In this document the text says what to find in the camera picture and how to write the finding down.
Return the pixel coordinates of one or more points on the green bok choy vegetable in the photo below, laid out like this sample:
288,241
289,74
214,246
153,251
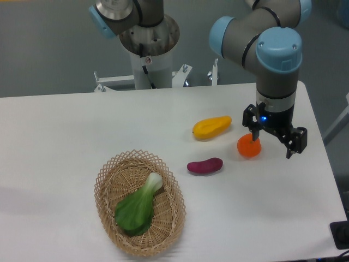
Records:
135,212

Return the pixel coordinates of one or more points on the white pedestal base frame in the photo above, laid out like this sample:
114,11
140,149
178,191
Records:
114,81

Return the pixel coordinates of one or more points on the black device at table edge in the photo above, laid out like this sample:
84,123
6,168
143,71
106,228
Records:
339,232

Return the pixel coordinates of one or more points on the purple sweet potato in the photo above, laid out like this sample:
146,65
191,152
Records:
206,166

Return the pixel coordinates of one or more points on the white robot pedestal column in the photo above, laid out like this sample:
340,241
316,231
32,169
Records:
151,48

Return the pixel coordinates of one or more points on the white furniture leg right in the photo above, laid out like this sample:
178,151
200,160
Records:
340,122

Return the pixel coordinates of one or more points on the yellow papaya half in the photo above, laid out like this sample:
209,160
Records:
211,127

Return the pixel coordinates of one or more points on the woven wicker basket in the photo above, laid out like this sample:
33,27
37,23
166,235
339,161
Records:
124,174

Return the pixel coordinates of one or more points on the orange tangerine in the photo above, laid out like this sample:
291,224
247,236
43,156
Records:
247,147

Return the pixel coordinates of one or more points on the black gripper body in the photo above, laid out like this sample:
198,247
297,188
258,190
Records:
276,123

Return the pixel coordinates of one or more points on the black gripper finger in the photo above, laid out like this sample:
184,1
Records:
295,139
252,119

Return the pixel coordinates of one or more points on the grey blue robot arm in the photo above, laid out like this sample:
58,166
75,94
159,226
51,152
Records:
264,43

